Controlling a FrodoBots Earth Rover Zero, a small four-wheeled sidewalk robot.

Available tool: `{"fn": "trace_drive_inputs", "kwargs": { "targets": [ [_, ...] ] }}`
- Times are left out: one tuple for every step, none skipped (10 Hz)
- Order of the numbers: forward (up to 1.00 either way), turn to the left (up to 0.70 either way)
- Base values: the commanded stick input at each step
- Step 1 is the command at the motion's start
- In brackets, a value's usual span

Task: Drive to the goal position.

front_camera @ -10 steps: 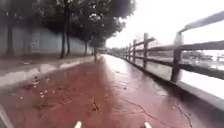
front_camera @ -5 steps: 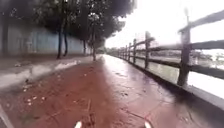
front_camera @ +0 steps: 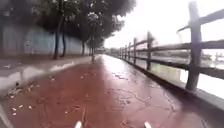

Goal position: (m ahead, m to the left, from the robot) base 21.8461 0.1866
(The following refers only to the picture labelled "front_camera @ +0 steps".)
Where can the red paved path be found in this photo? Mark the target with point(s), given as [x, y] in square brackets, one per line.
[110, 93]

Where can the row of trees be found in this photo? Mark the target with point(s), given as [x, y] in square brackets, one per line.
[60, 30]

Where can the robot's own part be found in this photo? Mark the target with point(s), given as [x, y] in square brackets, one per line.
[78, 125]
[147, 125]

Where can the grey concrete edge strip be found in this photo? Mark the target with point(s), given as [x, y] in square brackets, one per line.
[186, 96]

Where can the grey concrete kerb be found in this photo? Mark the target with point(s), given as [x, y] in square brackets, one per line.
[30, 75]

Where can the grey wooden railing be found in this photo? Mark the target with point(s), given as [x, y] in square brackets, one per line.
[194, 50]

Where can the raised grey pavement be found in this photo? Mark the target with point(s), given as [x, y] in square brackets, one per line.
[26, 62]

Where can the water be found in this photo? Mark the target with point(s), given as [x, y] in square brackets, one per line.
[206, 83]

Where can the pale blue wall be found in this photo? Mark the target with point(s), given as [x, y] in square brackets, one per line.
[36, 41]

